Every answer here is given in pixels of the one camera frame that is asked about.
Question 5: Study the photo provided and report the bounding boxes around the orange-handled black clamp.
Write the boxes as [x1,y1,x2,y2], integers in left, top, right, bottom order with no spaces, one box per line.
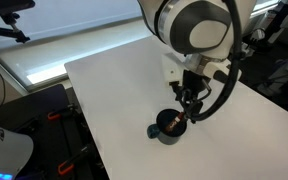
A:
[57,144,91,176]
[47,104,79,121]

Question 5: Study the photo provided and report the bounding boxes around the far orange-handled black clamp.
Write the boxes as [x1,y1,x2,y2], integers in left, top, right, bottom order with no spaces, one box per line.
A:
[47,104,79,121]

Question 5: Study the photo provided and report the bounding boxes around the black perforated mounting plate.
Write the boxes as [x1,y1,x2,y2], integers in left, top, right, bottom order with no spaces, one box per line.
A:
[13,99,95,180]

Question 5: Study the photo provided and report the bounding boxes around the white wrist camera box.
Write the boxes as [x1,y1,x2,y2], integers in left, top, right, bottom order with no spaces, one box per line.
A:
[161,53,185,85]

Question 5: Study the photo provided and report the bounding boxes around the dark blue ceramic mug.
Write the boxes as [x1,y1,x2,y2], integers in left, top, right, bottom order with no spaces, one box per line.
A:
[146,109,187,145]

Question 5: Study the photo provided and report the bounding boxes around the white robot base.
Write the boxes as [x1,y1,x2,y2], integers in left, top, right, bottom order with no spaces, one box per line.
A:
[0,127,34,180]

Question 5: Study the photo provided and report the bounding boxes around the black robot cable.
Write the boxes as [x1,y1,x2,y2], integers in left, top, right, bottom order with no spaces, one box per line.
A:
[189,0,244,122]

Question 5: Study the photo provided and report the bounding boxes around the red and white marker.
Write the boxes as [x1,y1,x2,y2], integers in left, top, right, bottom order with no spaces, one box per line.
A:
[166,112,184,132]

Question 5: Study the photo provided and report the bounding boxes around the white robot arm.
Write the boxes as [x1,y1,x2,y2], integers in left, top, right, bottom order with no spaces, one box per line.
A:
[136,0,256,122]

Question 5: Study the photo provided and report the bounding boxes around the near orange-handled black clamp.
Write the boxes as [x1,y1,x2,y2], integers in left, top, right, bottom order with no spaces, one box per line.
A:
[57,144,91,176]

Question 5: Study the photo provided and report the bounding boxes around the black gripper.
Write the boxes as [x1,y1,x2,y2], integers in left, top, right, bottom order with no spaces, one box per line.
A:
[172,70,212,124]

